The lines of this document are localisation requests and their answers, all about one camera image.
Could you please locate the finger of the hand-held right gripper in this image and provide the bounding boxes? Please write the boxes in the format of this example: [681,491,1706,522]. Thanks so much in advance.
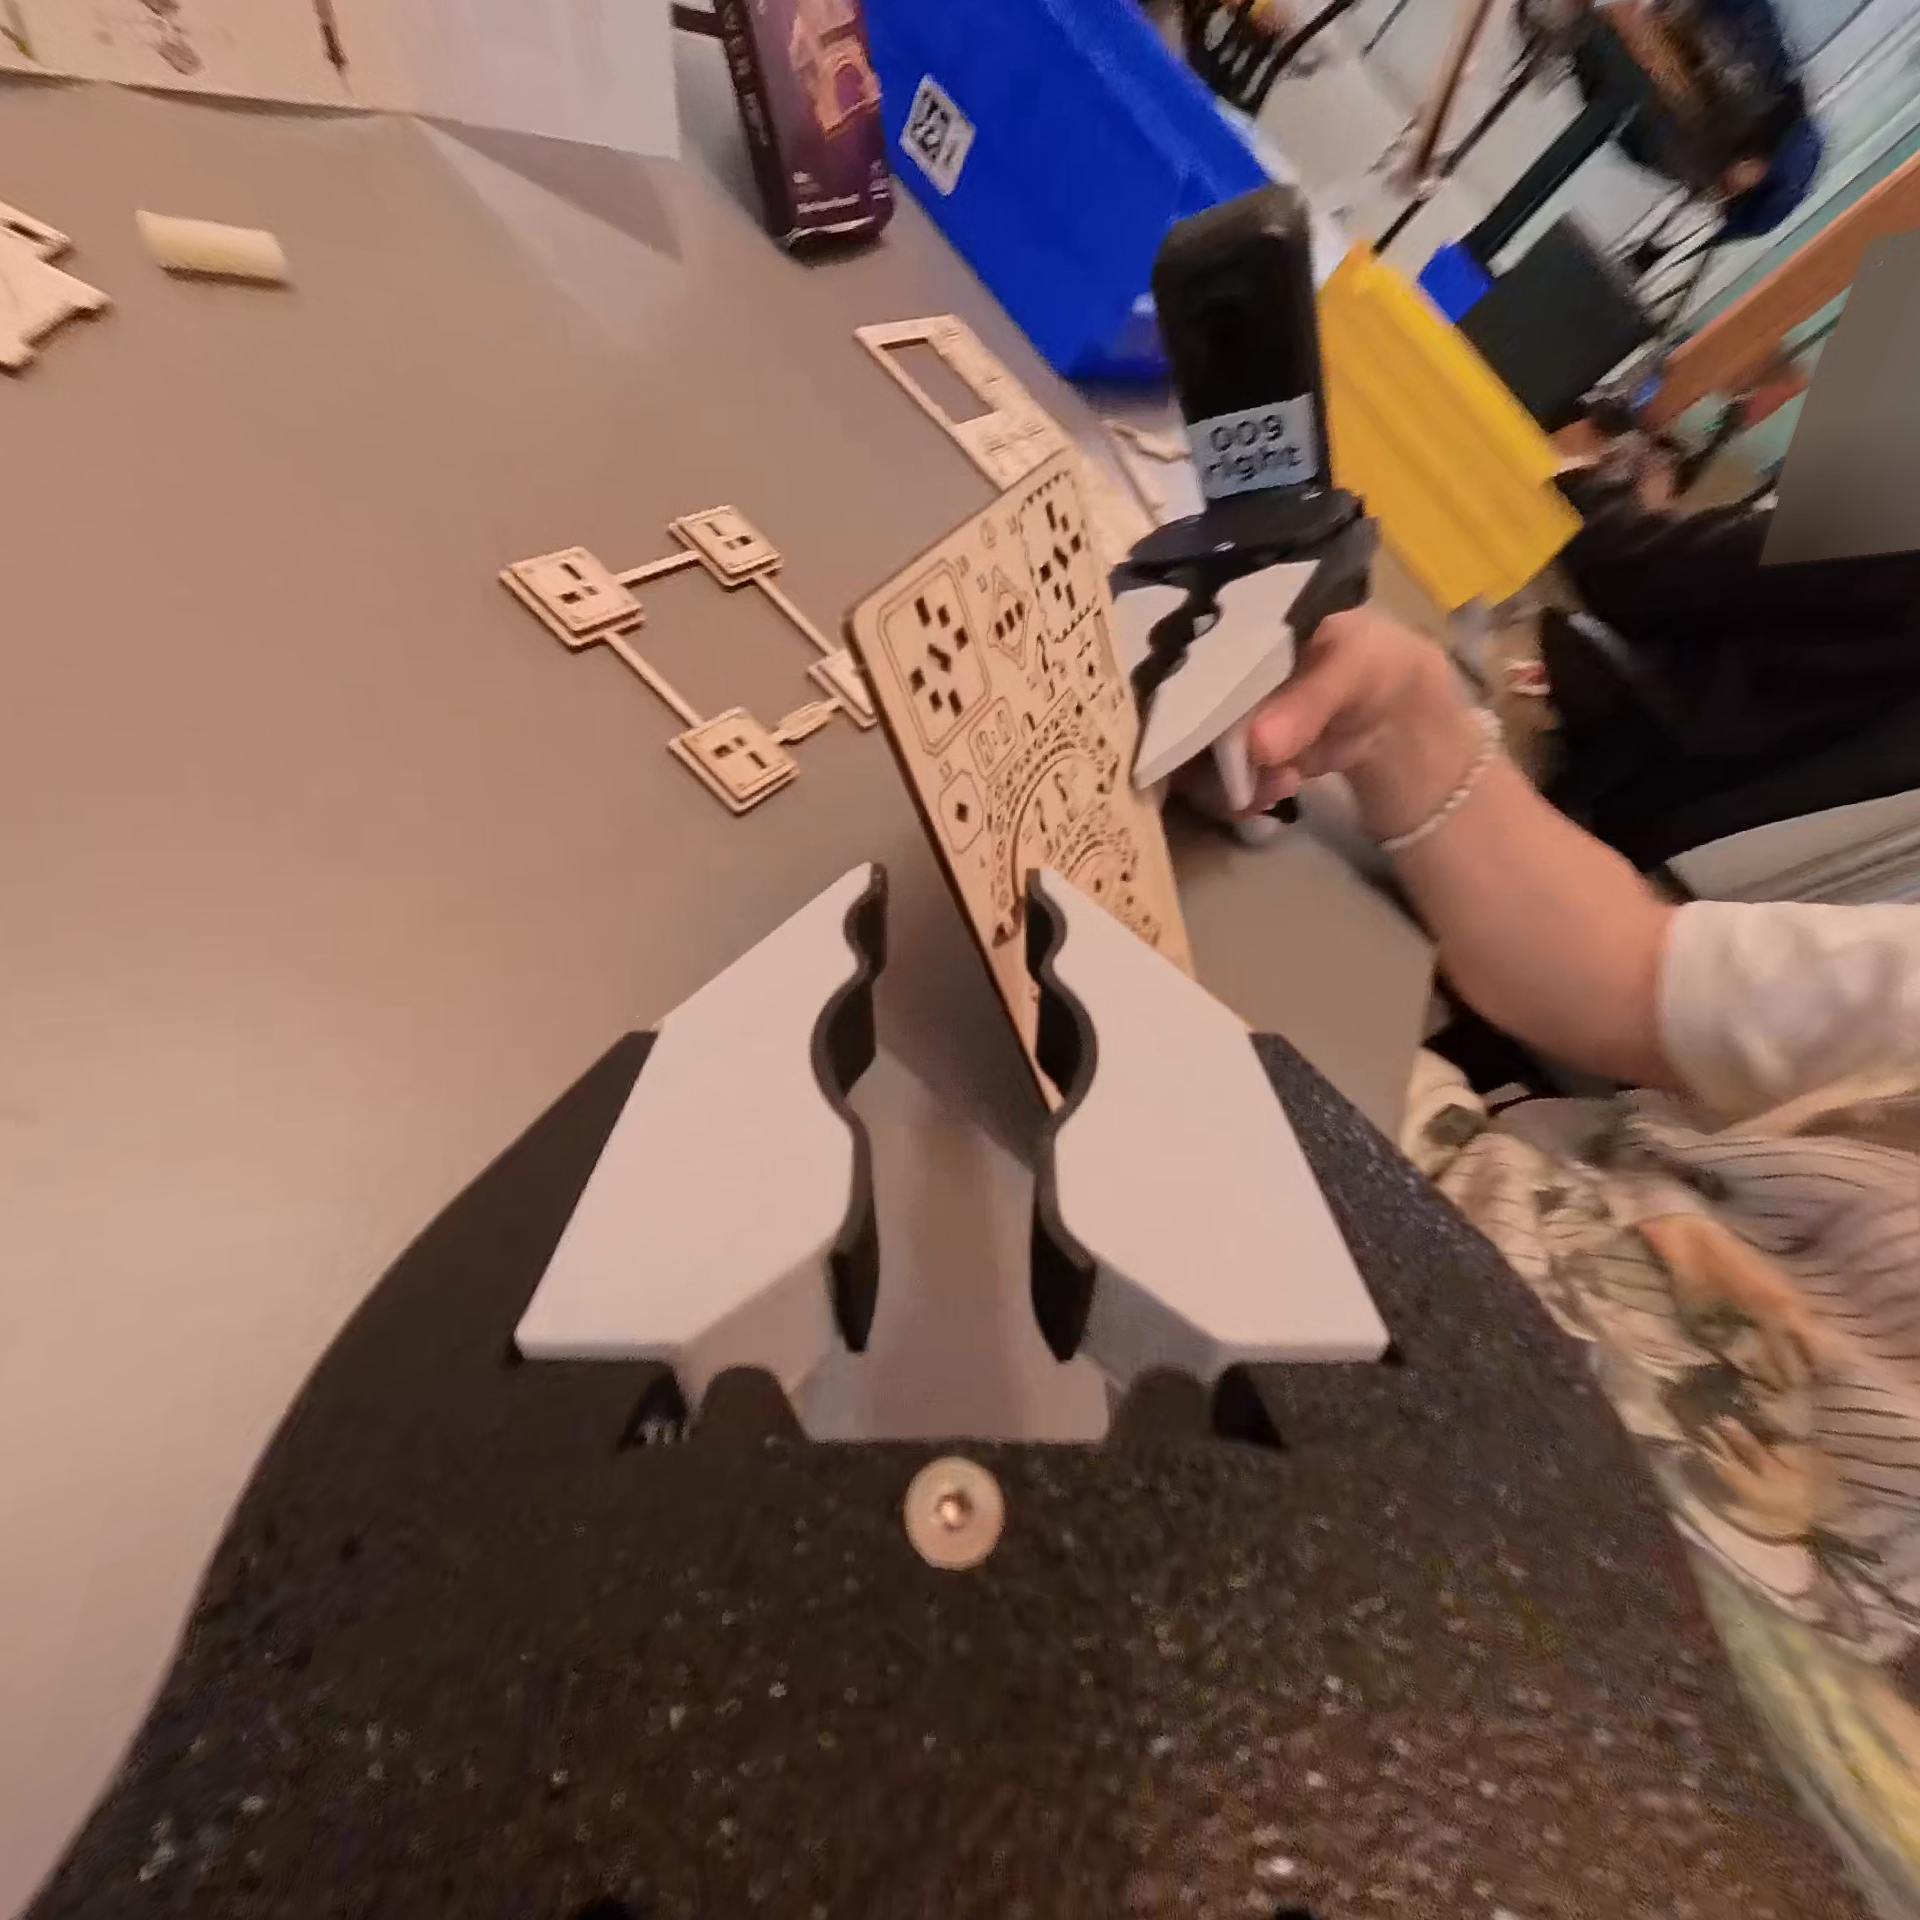
[1115,582,1204,709]
[1129,565,1300,791]

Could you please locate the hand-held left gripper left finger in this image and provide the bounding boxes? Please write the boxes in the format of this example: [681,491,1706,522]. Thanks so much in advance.
[513,861,888,1400]

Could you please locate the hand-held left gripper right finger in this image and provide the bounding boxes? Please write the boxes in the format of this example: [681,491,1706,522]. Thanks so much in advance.
[1019,871,1390,1391]

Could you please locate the laser-cut wooden puzzle sheet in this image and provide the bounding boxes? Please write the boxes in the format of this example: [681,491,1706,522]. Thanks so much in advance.
[847,447,1197,1113]

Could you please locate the person's right forearm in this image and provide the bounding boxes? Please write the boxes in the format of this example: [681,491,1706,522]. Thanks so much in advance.
[1380,720,1920,1118]

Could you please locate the grey desk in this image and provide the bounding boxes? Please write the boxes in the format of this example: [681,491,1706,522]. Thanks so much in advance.
[0,29,1446,1920]

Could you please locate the person's right hand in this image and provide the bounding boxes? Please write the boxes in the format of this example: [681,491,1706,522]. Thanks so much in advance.
[1247,611,1487,844]

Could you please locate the yellow plastic bin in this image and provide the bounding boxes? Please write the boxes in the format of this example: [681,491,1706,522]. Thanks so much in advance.
[1315,240,1586,611]

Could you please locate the blue plastic bin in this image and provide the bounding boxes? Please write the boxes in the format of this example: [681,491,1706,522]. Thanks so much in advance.
[860,0,1487,386]

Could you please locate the purple puzzle box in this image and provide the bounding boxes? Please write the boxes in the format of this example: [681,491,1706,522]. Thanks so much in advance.
[673,0,900,258]

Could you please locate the person's patterned shirt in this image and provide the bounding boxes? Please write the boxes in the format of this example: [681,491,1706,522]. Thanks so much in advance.
[1401,1049,1920,1920]

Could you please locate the paper instruction sheet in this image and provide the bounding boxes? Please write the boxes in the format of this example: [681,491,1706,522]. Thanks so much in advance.
[0,0,686,162]

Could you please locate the pale wax block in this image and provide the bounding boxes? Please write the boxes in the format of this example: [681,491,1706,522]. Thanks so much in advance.
[133,207,290,287]

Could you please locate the stepped wooden puzzle piece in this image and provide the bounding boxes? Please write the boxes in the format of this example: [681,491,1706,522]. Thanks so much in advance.
[0,197,118,376]

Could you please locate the pearl bracelet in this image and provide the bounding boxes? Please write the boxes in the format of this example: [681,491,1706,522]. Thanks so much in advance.
[1374,705,1506,858]

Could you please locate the emptied wooden puzzle sheet frame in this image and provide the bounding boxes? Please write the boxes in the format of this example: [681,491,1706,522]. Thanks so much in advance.
[852,313,1115,500]

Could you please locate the wooden frame with four squares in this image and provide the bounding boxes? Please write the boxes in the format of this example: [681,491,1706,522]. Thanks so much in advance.
[500,504,882,816]

